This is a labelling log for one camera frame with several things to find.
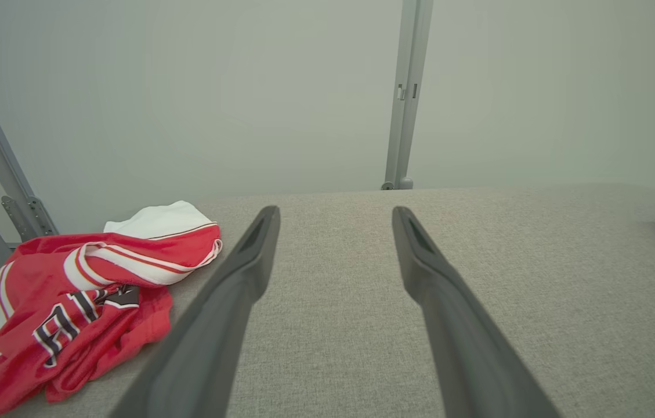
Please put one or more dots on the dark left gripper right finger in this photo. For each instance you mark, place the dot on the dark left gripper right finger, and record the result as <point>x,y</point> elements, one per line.
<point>472,360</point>

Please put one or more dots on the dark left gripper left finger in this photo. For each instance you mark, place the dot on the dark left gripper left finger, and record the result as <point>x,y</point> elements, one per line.
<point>199,360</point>

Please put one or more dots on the red lettered basketball jersey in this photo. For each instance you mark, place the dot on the red lettered basketball jersey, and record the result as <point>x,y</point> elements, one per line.
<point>89,342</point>

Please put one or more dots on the red shirt with white sleeves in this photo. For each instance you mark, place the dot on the red shirt with white sleeves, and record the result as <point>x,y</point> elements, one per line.
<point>159,223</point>

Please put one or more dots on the grey metal post with bracket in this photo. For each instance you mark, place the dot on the grey metal post with bracket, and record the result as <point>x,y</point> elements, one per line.
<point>408,116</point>

